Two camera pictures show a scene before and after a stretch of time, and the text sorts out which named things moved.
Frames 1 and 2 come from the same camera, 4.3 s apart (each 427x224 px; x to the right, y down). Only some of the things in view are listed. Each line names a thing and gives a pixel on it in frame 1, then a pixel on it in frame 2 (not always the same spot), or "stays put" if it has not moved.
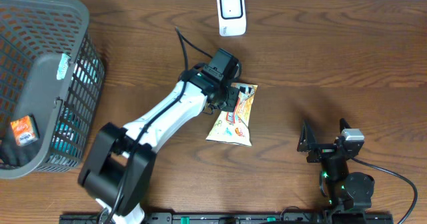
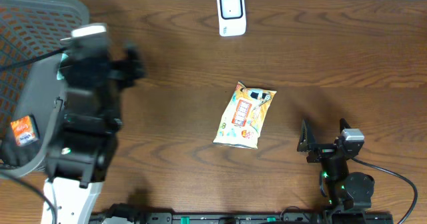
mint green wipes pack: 63,67 stays put
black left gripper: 232,103 → 119,72
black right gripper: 322,151 stays put
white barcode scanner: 231,13 stays put
